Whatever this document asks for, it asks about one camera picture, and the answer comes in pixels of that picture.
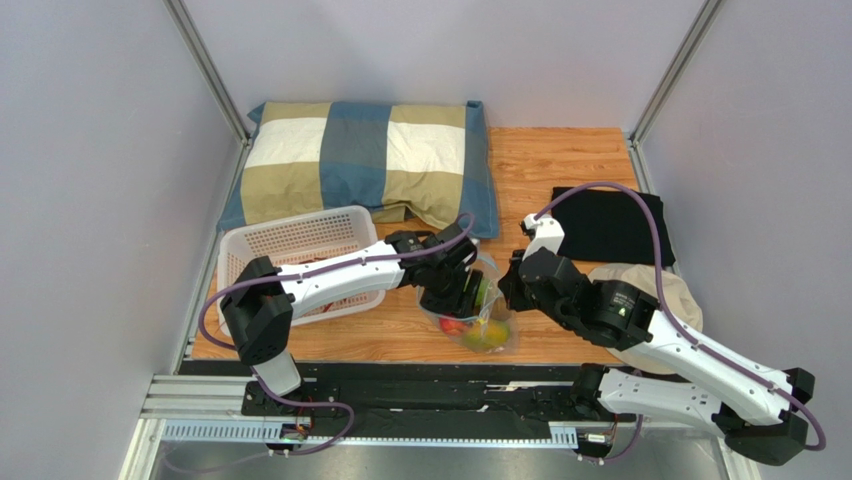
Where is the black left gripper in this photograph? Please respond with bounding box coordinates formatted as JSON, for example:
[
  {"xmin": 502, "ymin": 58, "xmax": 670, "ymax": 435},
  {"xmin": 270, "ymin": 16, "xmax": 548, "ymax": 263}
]
[{"xmin": 419, "ymin": 263, "xmax": 482, "ymax": 327}]

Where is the clear zip top bag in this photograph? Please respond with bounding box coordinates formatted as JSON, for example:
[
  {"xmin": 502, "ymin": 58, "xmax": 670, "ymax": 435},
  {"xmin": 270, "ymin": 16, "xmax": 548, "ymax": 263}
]
[{"xmin": 417, "ymin": 253, "xmax": 519, "ymax": 354}]

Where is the red toy lobster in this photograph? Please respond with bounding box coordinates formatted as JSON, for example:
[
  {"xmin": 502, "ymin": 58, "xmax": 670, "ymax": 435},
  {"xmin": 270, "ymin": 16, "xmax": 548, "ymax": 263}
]
[{"xmin": 312, "ymin": 255, "xmax": 337, "ymax": 314}]

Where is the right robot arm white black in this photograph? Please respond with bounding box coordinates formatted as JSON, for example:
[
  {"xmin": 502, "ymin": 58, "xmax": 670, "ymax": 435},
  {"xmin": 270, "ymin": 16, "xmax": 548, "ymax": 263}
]
[{"xmin": 498, "ymin": 248, "xmax": 815, "ymax": 466}]

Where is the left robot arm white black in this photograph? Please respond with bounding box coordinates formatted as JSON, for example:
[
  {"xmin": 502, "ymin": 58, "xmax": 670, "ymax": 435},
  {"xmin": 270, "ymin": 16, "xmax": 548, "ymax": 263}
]
[{"xmin": 214, "ymin": 224, "xmax": 479, "ymax": 397}]

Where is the red toy fruit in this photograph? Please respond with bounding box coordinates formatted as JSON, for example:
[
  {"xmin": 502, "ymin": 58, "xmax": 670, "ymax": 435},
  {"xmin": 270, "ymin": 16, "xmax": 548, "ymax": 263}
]
[{"xmin": 439, "ymin": 316, "xmax": 470, "ymax": 336}]

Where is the yellow toy fruit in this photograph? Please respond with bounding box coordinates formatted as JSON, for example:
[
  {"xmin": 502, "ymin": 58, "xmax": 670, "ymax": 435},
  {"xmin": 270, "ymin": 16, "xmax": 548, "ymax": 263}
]
[{"xmin": 461, "ymin": 321, "xmax": 511, "ymax": 352}]

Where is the black folded cloth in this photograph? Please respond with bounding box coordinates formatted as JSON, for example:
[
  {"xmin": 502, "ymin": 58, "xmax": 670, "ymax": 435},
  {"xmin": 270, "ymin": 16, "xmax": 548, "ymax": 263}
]
[{"xmin": 549, "ymin": 189, "xmax": 654, "ymax": 265}]

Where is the plaid pillow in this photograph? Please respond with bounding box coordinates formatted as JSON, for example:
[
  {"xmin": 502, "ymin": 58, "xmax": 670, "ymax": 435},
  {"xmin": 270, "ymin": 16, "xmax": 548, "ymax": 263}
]
[{"xmin": 218, "ymin": 100, "xmax": 500, "ymax": 239}]

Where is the beige hat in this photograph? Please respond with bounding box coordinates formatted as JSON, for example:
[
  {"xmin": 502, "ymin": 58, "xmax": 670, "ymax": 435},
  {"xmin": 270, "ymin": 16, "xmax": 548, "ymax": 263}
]
[{"xmin": 588, "ymin": 263, "xmax": 704, "ymax": 376}]

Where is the white plastic basket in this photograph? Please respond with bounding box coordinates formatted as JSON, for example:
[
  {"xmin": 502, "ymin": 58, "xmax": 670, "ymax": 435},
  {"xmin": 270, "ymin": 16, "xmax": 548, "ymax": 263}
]
[{"xmin": 216, "ymin": 206, "xmax": 378, "ymax": 290}]

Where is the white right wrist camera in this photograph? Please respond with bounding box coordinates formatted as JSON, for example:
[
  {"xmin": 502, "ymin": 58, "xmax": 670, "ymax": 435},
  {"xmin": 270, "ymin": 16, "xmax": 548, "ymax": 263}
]
[{"xmin": 521, "ymin": 214, "xmax": 564, "ymax": 260}]

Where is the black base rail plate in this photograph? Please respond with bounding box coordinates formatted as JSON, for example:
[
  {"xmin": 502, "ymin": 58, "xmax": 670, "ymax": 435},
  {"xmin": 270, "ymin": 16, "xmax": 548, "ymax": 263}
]
[{"xmin": 176, "ymin": 357, "xmax": 637, "ymax": 441}]

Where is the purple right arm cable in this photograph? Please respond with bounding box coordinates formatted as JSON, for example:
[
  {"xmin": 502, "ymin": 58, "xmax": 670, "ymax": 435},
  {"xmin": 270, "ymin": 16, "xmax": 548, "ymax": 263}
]
[{"xmin": 532, "ymin": 181, "xmax": 827, "ymax": 453}]

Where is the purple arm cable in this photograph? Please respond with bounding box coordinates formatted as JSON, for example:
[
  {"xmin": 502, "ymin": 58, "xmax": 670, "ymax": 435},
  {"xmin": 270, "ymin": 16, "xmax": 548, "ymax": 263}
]
[
  {"xmin": 532, "ymin": 181, "xmax": 827, "ymax": 453},
  {"xmin": 198, "ymin": 212, "xmax": 478, "ymax": 427}
]

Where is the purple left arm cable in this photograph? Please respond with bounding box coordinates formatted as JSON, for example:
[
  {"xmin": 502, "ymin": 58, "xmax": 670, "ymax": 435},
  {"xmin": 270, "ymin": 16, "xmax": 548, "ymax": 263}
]
[{"xmin": 198, "ymin": 212, "xmax": 478, "ymax": 427}]

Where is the aluminium frame rail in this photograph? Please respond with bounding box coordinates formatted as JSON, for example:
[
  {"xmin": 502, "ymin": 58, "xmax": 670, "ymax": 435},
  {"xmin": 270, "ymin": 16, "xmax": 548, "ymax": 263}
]
[{"xmin": 120, "ymin": 361, "xmax": 760, "ymax": 479}]

